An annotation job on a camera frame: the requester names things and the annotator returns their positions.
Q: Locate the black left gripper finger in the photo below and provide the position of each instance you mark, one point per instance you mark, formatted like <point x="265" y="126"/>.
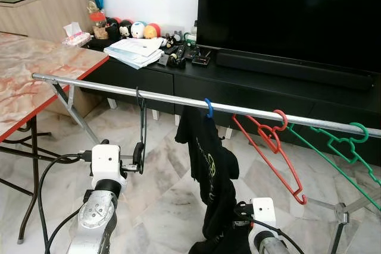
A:
<point x="139" y="157"/>

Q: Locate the red plastic hanger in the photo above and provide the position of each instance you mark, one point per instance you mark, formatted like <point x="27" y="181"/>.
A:
<point x="271" y="134"/>

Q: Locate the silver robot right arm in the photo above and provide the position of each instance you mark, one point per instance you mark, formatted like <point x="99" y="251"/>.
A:
<point x="271" y="245"/>

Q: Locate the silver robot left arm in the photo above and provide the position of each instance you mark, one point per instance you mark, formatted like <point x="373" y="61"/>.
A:
<point x="95" y="218"/>

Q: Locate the blue plastic hanger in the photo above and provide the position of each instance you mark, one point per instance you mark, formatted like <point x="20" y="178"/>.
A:
<point x="211" y="109"/>

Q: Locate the green plastic hanger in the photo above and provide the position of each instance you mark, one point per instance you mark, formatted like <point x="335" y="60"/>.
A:
<point x="347" y="147"/>

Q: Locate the black t-shirt green logo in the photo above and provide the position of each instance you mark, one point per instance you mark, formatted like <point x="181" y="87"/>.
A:
<point x="199" y="141"/>

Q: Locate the silver rack side brace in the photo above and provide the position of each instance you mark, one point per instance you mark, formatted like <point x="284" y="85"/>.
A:
<point x="76" y="113"/>

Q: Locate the silver rack stand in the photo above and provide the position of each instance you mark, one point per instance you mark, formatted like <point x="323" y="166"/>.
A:
<point x="340" y="212"/>

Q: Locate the white paper booklet stack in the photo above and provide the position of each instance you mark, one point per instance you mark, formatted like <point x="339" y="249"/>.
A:
<point x="134" y="52"/>

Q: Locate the black remote control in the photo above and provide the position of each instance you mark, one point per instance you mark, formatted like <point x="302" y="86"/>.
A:
<point x="176" y="57"/>

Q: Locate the black television console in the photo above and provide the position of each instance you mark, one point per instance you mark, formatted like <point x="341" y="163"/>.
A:
<point x="238" y="96"/>

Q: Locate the small black display device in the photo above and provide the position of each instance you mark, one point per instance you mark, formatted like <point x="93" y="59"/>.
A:
<point x="202" y="59"/>

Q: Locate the small black figurine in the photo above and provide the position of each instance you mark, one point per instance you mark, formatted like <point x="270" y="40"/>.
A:
<point x="174" y="40"/>

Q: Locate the marble top table red edge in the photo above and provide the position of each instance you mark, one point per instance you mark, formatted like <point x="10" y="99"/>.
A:
<point x="36" y="75"/>

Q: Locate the orange round plush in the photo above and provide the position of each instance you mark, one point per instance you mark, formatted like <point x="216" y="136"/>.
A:
<point x="152" y="31"/>

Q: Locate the white blue round plush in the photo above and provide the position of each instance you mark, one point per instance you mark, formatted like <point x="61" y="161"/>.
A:
<point x="138" y="30"/>

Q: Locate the black white round plush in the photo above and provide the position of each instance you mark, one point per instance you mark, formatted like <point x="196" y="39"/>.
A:
<point x="125" y="29"/>

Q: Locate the black red round plush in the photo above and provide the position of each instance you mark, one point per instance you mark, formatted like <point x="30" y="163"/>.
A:
<point x="112" y="28"/>

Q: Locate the brown jar red lid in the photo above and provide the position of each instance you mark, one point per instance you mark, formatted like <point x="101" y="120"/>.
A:
<point x="100" y="29"/>

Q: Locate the pink white tissue pack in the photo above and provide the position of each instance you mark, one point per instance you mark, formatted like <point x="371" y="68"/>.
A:
<point x="76" y="38"/>

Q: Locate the black soundbar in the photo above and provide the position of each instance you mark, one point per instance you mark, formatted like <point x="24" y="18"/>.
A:
<point x="286" y="69"/>

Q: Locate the beige wooden sideboard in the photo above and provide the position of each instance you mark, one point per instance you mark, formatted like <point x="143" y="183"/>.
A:
<point x="41" y="16"/>

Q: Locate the black flat screen television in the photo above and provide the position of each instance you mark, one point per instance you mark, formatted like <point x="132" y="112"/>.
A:
<point x="286" y="10"/>

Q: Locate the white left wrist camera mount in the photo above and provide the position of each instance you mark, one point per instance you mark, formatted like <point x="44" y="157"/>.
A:
<point x="108" y="160"/>

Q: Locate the silver clothes rack rail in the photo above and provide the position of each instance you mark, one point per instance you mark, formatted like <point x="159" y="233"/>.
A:
<point x="172" y="99"/>

